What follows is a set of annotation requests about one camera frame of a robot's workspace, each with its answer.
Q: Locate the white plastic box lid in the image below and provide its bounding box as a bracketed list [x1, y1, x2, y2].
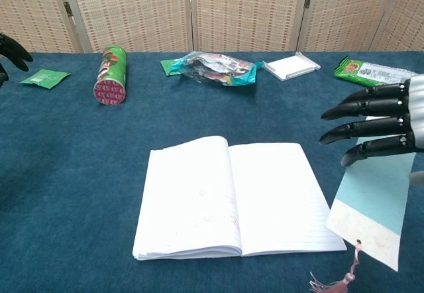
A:
[263, 51, 321, 82]

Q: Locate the light blue tasselled bookmark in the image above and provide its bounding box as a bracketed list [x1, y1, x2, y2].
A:
[309, 115, 417, 293]

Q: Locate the green peanut snack packet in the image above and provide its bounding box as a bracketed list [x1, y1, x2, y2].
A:
[333, 56, 420, 88]

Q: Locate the white lined notebook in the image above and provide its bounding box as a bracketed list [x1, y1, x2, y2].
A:
[132, 135, 348, 261]

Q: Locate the woven folding screen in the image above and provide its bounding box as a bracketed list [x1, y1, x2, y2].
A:
[0, 0, 424, 54]

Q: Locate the small green sachet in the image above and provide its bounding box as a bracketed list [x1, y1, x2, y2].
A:
[19, 68, 72, 90]
[160, 58, 186, 77]

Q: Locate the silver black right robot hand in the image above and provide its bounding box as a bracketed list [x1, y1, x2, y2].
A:
[318, 74, 424, 186]

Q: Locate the dark blue table surface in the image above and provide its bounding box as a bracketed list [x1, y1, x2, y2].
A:
[0, 51, 424, 293]

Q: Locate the green chips can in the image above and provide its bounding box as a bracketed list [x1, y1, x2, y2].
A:
[93, 45, 129, 107]

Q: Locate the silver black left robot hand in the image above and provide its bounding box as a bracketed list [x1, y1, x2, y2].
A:
[0, 33, 34, 88]

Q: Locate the teal clear snack bag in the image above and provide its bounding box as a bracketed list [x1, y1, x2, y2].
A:
[168, 51, 264, 87]

